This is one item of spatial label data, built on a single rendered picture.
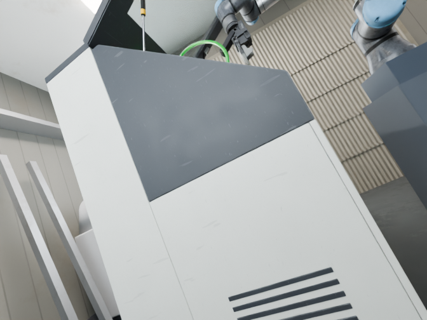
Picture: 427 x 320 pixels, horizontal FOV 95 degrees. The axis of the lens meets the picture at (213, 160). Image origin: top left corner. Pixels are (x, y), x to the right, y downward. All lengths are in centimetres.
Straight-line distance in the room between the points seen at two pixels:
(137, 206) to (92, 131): 36
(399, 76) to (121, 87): 102
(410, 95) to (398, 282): 60
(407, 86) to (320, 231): 61
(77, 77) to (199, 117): 58
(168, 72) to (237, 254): 63
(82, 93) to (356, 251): 106
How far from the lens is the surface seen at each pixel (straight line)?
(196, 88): 68
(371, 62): 112
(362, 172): 310
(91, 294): 235
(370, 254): 65
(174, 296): 78
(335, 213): 60
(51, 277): 221
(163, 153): 69
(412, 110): 98
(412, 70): 105
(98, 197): 88
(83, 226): 267
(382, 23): 101
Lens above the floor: 71
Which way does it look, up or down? 10 degrees up
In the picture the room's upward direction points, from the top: 25 degrees counter-clockwise
